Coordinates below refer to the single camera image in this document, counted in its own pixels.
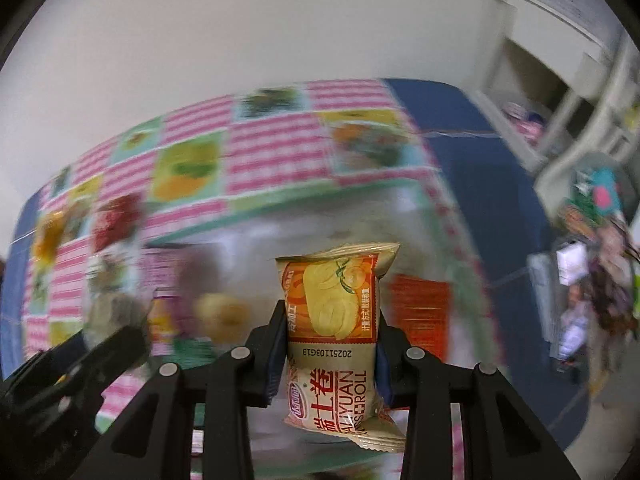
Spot blue plaid cloth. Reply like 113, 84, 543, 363
0, 78, 591, 453

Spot orange egg roll packet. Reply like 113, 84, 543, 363
277, 243, 405, 453

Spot clear plastic storage box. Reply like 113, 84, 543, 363
84, 179, 482, 480

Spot small orange-red snack packet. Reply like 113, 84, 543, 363
390, 274, 451, 361

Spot white shelf unit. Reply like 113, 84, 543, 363
468, 0, 639, 197

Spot red snack packet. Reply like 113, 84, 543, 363
92, 193, 142, 252

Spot pink checkered fruit tablecloth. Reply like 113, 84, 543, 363
16, 79, 502, 359

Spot orange wrapped cake packet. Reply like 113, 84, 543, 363
32, 209, 66, 268

